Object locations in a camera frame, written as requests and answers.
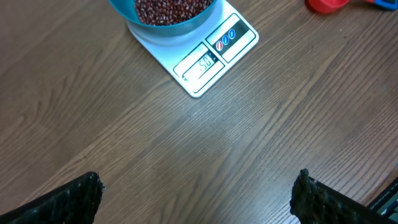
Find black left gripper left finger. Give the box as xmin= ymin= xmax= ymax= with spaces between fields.
xmin=1 ymin=172 xmax=104 ymax=224

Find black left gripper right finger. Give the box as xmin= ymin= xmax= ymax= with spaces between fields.
xmin=290 ymin=169 xmax=397 ymax=224

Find orange scoop with blue handle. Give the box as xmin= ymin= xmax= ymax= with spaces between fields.
xmin=305 ymin=0 xmax=397 ymax=14

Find blue bowl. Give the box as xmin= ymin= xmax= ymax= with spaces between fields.
xmin=109 ymin=0 xmax=217 ymax=37

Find red beans in bowl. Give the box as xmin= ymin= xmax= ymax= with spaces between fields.
xmin=134 ymin=0 xmax=213 ymax=26

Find white digital kitchen scale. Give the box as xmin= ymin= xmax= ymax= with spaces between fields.
xmin=127 ymin=1 xmax=259 ymax=98

